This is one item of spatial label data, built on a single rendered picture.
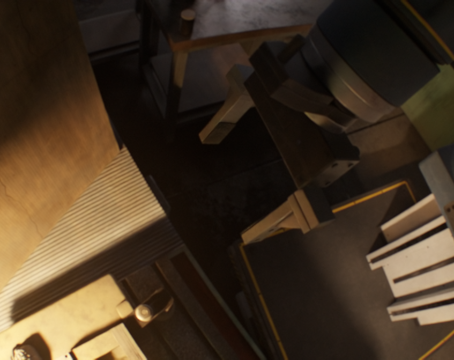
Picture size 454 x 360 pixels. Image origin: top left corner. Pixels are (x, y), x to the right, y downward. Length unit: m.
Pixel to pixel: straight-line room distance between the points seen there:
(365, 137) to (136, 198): 1.93
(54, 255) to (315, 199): 0.84
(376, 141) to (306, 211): 2.38
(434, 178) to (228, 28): 1.04
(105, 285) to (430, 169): 0.83
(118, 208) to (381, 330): 1.34
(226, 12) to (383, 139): 1.63
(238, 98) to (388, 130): 2.50
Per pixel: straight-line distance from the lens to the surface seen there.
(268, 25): 1.63
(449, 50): 0.28
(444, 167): 0.90
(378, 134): 2.75
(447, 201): 0.92
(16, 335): 0.86
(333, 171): 0.32
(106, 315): 0.80
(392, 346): 1.85
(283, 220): 0.36
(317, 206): 0.33
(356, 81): 0.27
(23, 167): 0.88
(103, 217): 1.05
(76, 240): 1.04
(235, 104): 0.40
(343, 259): 1.73
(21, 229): 0.98
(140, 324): 0.75
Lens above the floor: 1.81
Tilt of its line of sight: 61 degrees down
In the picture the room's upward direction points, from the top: 25 degrees clockwise
